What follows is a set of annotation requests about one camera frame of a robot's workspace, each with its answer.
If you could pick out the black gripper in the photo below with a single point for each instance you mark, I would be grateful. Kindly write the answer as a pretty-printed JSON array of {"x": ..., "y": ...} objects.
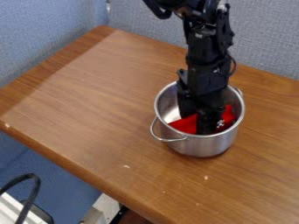
[{"x": 201, "y": 86}]

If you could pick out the stainless steel pot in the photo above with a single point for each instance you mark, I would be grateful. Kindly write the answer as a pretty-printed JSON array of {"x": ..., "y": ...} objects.
[{"x": 201, "y": 146}]

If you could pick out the white table leg base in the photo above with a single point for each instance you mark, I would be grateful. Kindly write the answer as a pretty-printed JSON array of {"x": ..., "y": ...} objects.
[{"x": 103, "y": 211}]

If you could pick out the red rectangular block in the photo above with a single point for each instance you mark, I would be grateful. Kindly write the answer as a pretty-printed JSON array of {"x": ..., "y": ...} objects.
[{"x": 190, "y": 124}]

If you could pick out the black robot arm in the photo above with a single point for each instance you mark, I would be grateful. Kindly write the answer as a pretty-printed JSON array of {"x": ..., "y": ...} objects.
[{"x": 206, "y": 27}]

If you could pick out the white furniture piece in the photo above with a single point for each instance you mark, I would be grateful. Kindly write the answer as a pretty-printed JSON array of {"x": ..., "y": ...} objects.
[{"x": 11, "y": 209}]

